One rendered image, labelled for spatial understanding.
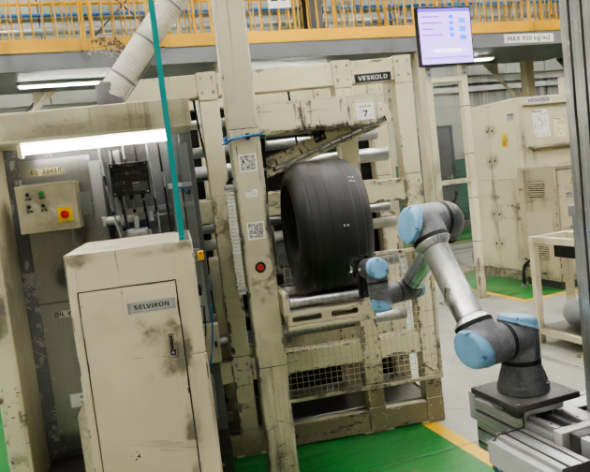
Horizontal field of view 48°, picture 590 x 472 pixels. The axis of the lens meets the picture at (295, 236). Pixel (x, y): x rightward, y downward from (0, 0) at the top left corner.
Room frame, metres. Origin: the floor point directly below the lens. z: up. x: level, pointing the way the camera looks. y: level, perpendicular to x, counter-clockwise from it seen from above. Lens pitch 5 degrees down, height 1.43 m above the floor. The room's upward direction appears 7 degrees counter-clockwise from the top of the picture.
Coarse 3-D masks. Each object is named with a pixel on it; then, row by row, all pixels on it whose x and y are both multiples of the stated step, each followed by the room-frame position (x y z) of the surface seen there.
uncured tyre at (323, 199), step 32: (320, 160) 2.90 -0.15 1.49; (288, 192) 3.13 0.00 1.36; (320, 192) 2.69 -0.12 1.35; (352, 192) 2.70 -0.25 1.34; (288, 224) 3.18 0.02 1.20; (320, 224) 2.64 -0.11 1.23; (352, 224) 2.66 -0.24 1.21; (288, 256) 3.08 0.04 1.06; (320, 256) 2.65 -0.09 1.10; (352, 256) 2.68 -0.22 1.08; (320, 288) 2.76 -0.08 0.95
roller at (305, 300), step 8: (352, 288) 2.81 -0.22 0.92; (296, 296) 2.78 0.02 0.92; (304, 296) 2.77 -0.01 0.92; (312, 296) 2.77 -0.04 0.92; (320, 296) 2.78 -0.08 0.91; (328, 296) 2.78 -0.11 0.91; (336, 296) 2.78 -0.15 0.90; (344, 296) 2.79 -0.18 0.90; (352, 296) 2.80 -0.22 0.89; (296, 304) 2.76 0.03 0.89; (304, 304) 2.77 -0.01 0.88
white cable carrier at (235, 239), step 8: (232, 184) 2.81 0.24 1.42; (232, 192) 2.81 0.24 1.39; (232, 200) 2.81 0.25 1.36; (232, 208) 2.81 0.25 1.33; (232, 216) 2.81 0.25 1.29; (232, 224) 2.80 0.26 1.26; (232, 232) 2.82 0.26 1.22; (232, 240) 2.84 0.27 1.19; (240, 240) 2.82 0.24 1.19; (232, 248) 2.82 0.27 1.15; (240, 248) 2.81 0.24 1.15; (240, 256) 2.81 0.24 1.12; (240, 264) 2.81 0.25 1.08; (240, 272) 2.81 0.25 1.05; (240, 280) 2.84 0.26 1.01; (240, 288) 2.80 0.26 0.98
